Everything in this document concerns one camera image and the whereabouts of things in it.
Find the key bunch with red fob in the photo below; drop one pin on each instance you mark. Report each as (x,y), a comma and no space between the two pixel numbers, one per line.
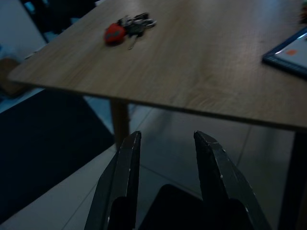
(115,34)

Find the wooden table leg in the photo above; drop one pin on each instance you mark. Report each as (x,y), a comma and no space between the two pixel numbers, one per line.
(120,119)
(292,179)

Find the black table frame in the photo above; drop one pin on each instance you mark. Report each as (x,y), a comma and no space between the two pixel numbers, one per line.
(55,16)

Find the brown cardboard box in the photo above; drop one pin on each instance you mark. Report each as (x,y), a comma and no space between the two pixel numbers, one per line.
(9,76)

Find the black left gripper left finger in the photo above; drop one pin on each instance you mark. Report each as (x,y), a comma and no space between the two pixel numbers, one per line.
(120,172)

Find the black floor mat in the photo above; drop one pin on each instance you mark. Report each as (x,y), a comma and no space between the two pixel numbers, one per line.
(40,143)

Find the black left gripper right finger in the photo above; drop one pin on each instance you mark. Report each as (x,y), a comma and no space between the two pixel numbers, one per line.
(220,172)

